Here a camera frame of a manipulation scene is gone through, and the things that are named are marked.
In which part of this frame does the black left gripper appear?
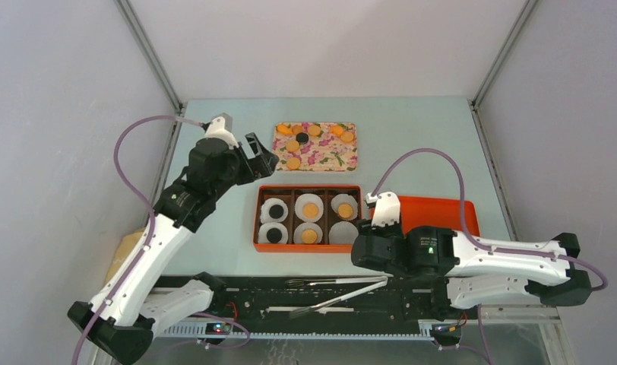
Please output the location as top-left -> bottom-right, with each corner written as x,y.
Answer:
210,132 -> 278,199

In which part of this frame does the metal tongs white handle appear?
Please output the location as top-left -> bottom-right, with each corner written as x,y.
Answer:
286,275 -> 389,319

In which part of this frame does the round yellow biscuit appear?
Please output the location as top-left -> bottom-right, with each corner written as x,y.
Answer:
286,140 -> 300,152
308,125 -> 321,136
301,229 -> 320,244
337,203 -> 356,221
286,157 -> 302,170
340,131 -> 356,143
302,203 -> 320,218

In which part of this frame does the black sandwich cookie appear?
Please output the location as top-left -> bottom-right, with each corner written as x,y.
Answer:
268,204 -> 286,221
265,228 -> 284,243
296,132 -> 310,145

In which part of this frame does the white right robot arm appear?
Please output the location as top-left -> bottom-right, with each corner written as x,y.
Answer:
351,224 -> 593,318

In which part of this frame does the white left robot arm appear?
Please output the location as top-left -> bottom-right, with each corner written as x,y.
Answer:
68,133 -> 279,364

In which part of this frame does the orange fish cookie left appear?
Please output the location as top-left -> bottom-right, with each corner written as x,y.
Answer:
276,124 -> 294,135

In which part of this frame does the orange fish cookie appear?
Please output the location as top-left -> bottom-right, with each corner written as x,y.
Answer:
329,125 -> 344,137
276,124 -> 294,135

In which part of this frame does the round yellow biscuit bottom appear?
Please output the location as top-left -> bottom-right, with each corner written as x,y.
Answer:
286,157 -> 302,170

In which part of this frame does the white paper cup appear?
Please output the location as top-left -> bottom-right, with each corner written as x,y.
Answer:
293,222 -> 323,245
328,221 -> 359,245
294,193 -> 324,223
260,198 -> 289,224
256,222 -> 289,244
331,194 -> 359,221

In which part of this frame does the brown round cookie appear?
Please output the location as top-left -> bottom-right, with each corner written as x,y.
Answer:
291,125 -> 306,137

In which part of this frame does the floral serving tray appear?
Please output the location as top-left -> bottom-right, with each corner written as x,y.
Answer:
272,122 -> 359,173

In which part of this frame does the orange box lid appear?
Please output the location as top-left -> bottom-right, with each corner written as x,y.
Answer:
398,195 -> 462,234

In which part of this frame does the black sandwich cookie on tray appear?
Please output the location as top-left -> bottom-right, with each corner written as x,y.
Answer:
296,132 -> 310,145

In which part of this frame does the round yellow biscuit top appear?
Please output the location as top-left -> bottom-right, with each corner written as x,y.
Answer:
308,125 -> 321,136

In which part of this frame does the orange cookie box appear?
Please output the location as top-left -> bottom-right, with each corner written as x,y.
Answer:
253,185 -> 362,254

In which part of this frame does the orange fish cookie right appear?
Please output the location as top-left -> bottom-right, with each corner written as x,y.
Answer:
329,125 -> 344,137

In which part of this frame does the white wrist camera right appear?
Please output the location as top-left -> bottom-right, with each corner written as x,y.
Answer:
365,192 -> 401,228

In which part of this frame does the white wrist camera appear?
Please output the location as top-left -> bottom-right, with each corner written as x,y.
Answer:
204,113 -> 239,149
365,192 -> 401,228

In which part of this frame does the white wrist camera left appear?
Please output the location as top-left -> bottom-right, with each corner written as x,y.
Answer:
204,113 -> 239,149

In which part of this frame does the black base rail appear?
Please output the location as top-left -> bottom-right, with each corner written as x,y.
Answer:
161,277 -> 462,341

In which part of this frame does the aluminium frame post right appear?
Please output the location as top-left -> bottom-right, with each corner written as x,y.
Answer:
470,0 -> 541,110

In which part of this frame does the aluminium frame post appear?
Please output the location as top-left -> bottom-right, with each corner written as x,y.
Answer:
470,0 -> 541,110
114,0 -> 184,113

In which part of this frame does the aluminium frame post left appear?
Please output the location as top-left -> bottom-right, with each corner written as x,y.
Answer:
114,0 -> 184,113

